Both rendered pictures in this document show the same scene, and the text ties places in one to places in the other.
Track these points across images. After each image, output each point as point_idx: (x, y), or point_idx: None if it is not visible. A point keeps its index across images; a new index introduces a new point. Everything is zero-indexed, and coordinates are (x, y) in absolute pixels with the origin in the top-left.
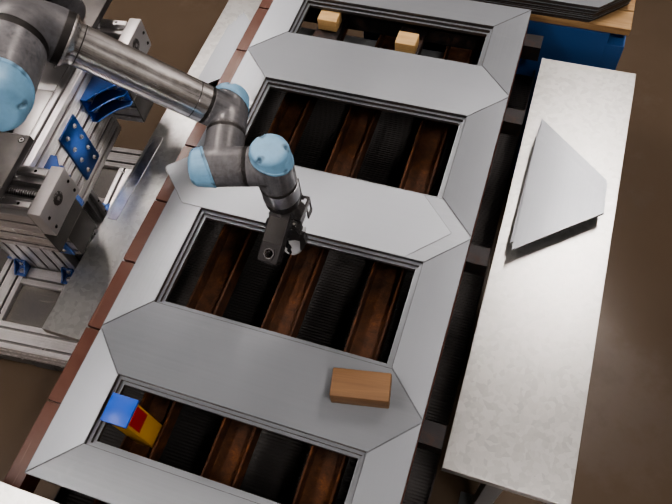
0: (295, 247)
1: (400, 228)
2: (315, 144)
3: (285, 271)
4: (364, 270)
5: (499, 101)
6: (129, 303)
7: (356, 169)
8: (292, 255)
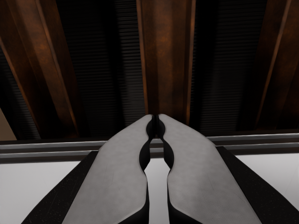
0: (117, 160)
1: (16, 200)
2: None
3: (188, 78)
4: (121, 110)
5: None
6: None
7: None
8: (186, 105)
